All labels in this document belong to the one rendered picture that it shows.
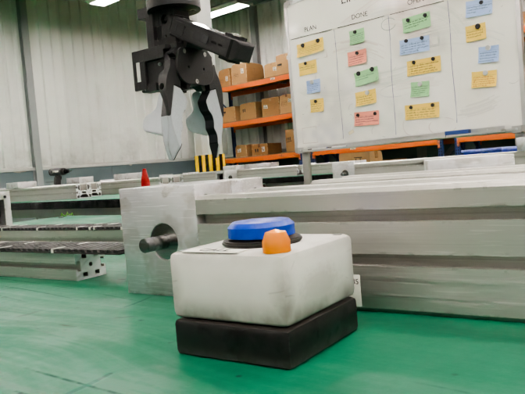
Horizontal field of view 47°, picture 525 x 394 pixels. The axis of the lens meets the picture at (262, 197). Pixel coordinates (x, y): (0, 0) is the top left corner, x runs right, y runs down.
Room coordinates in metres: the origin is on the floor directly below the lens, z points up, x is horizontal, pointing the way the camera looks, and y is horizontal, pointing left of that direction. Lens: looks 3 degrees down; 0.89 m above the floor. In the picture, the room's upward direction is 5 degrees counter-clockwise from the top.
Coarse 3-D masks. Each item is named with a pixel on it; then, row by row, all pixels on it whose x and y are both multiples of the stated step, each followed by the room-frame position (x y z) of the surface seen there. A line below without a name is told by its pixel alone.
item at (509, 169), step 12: (468, 168) 0.63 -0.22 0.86; (480, 168) 0.62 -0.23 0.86; (492, 168) 0.61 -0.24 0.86; (504, 168) 0.55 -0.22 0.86; (516, 168) 0.53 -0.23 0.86; (324, 180) 0.64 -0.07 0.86; (336, 180) 0.63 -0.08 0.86; (348, 180) 0.62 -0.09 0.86; (360, 180) 0.61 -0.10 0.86; (372, 180) 0.60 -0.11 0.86; (384, 180) 0.60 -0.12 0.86
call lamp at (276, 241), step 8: (272, 232) 0.31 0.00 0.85; (280, 232) 0.31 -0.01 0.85; (264, 240) 0.31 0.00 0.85; (272, 240) 0.31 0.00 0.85; (280, 240) 0.31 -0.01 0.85; (288, 240) 0.31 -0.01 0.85; (264, 248) 0.31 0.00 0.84; (272, 248) 0.31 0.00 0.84; (280, 248) 0.31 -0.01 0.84; (288, 248) 0.31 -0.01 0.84
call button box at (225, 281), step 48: (240, 240) 0.35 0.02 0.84; (336, 240) 0.35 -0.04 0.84; (192, 288) 0.34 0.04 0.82; (240, 288) 0.32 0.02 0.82; (288, 288) 0.30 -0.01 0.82; (336, 288) 0.34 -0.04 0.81; (192, 336) 0.34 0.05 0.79; (240, 336) 0.32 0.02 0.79; (288, 336) 0.30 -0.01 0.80; (336, 336) 0.34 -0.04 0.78
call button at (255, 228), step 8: (232, 224) 0.35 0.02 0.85; (240, 224) 0.34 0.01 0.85; (248, 224) 0.34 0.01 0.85; (256, 224) 0.34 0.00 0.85; (264, 224) 0.34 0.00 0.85; (272, 224) 0.34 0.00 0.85; (280, 224) 0.34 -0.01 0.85; (288, 224) 0.34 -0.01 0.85; (232, 232) 0.34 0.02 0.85; (240, 232) 0.34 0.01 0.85; (248, 232) 0.34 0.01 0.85; (256, 232) 0.34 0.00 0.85; (264, 232) 0.34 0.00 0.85; (288, 232) 0.34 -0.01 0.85
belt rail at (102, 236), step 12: (0, 240) 1.05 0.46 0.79; (12, 240) 1.03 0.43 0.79; (24, 240) 1.01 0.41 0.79; (36, 240) 0.99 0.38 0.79; (48, 240) 0.97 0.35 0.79; (60, 240) 0.95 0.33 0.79; (72, 240) 0.94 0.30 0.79; (84, 240) 0.92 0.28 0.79; (96, 240) 0.90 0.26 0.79; (108, 240) 0.89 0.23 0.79; (120, 240) 0.87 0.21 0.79
